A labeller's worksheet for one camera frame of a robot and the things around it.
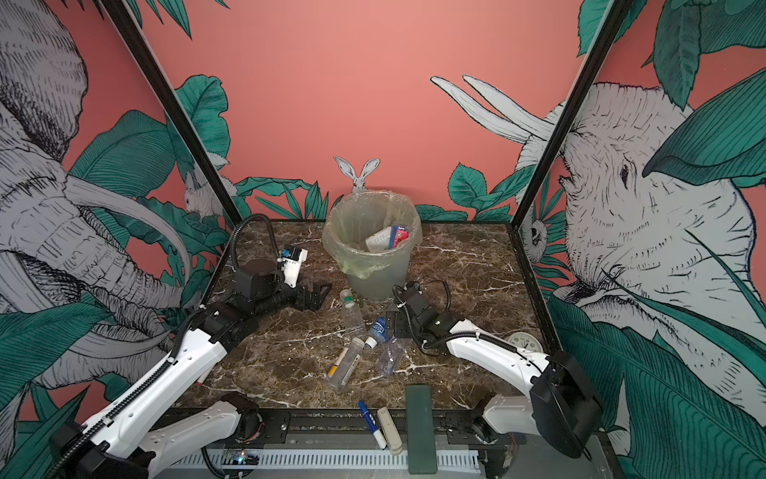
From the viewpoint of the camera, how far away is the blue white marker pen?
72 centimetres

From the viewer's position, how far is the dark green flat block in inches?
27.5

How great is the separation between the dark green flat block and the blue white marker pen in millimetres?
64
